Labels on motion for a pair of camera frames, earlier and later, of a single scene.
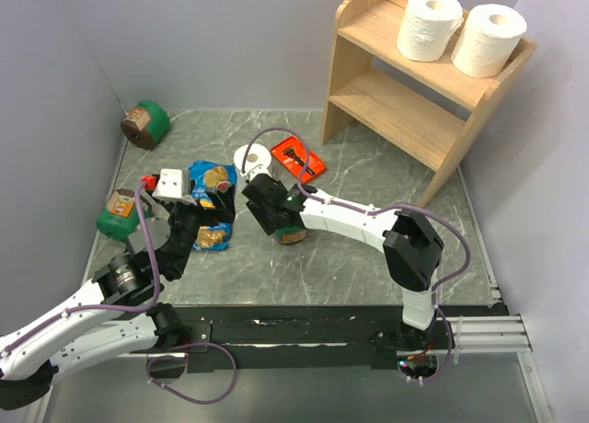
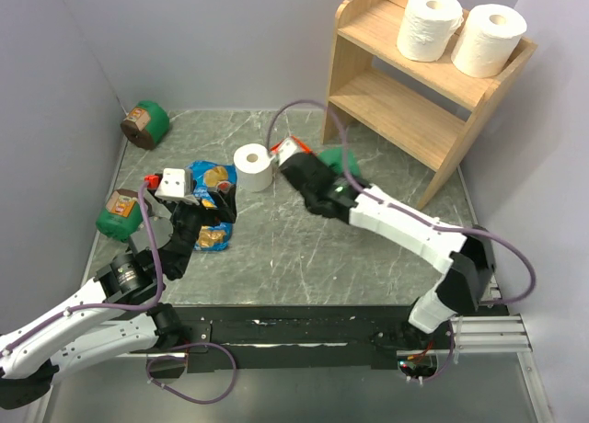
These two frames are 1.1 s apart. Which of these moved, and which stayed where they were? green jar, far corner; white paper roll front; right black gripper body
Moved: right black gripper body
Stayed: green jar, far corner; white paper roll front
